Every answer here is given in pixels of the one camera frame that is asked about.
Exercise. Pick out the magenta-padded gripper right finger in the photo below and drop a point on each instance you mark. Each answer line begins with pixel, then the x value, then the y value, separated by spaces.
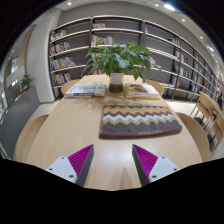
pixel 161 168

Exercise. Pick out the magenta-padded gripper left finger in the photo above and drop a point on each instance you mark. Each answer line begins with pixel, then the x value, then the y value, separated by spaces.
pixel 63 168

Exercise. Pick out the zigzag patterned grey towel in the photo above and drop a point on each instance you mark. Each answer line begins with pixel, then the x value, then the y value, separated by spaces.
pixel 140 121

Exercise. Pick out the light wooden curved chair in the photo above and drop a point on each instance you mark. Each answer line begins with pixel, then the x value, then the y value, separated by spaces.
pixel 156 86
pixel 30 136
pixel 69 85
pixel 195 133

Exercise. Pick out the wooden slatted chair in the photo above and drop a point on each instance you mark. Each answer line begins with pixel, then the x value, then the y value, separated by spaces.
pixel 199 111

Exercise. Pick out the yellow cover book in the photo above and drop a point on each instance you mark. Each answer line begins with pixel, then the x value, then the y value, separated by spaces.
pixel 141 90

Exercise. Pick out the white blue large book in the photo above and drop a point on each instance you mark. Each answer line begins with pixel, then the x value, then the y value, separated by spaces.
pixel 86 90

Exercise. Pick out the light wooden side table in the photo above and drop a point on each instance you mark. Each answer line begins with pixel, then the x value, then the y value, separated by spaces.
pixel 215 106

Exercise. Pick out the small green potted plant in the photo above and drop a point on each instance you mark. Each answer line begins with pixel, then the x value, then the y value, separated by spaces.
pixel 26 81

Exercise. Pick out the green potted plant white pot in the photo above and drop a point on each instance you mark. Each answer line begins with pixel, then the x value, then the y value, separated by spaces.
pixel 116 61

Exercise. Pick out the grey bookshelf unit with books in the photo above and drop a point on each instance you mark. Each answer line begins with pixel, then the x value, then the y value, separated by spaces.
pixel 76 40

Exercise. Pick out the ceiling lights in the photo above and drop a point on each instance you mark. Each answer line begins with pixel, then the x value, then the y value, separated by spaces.
pixel 169 6

